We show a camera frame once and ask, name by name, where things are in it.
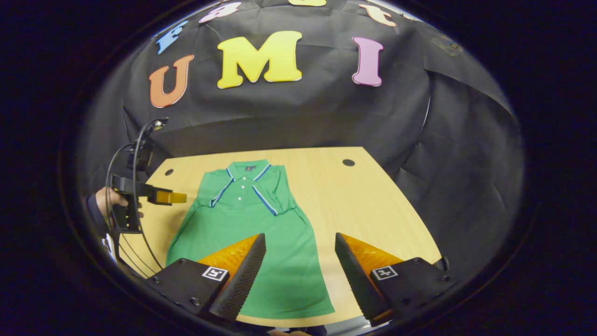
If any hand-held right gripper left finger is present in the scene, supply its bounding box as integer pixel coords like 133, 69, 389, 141
142, 233, 267, 322

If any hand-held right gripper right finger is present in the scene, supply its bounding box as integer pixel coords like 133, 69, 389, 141
334, 232, 458, 327

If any green T-shirt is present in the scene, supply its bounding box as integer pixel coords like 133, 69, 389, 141
166, 160, 335, 320

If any black backdrop cloth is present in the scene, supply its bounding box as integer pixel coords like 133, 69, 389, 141
77, 0, 525, 280

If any grey tape patch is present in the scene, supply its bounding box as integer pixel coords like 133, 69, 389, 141
431, 36, 465, 56

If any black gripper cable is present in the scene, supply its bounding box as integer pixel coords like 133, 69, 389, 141
105, 119, 165, 277

